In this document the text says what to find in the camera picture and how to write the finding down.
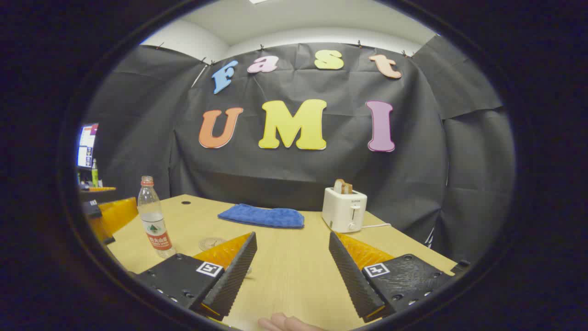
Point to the green drink bottle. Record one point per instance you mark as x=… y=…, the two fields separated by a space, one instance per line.
x=94 y=174

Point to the clear plastic water bottle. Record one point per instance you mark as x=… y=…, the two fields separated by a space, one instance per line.
x=154 y=216

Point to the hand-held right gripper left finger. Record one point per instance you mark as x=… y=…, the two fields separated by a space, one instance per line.
x=232 y=280

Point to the round beige coaster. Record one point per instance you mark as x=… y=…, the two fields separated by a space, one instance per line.
x=209 y=242

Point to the black backdrop cloth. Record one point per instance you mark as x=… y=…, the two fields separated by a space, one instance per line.
x=321 y=174

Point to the computer monitor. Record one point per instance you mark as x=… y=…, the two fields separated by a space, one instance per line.
x=86 y=147

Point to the white toaster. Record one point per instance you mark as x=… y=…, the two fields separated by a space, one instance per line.
x=342 y=211

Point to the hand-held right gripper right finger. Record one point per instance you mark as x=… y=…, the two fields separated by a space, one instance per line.
x=351 y=280

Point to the toasted bread slice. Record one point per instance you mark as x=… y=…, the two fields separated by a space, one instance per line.
x=348 y=188
x=338 y=186

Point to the blue folded cloth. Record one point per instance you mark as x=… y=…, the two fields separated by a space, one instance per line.
x=262 y=216

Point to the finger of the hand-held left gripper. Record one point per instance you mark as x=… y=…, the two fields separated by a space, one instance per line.
x=98 y=195
x=119 y=216

